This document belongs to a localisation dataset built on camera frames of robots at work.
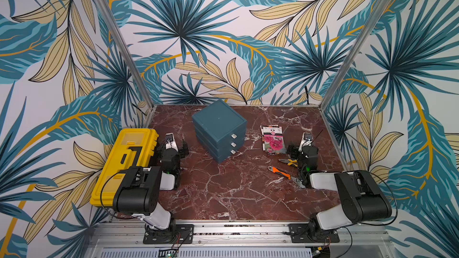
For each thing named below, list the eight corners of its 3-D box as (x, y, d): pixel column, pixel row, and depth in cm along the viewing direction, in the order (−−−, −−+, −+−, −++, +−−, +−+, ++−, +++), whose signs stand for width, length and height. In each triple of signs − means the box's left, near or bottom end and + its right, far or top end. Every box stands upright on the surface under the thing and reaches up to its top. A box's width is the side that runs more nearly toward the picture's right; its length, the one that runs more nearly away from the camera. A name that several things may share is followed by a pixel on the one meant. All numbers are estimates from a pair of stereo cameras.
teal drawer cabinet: (195, 143, 103) (188, 117, 85) (219, 125, 111) (217, 98, 94) (221, 168, 93) (220, 146, 76) (245, 147, 102) (249, 122, 84)
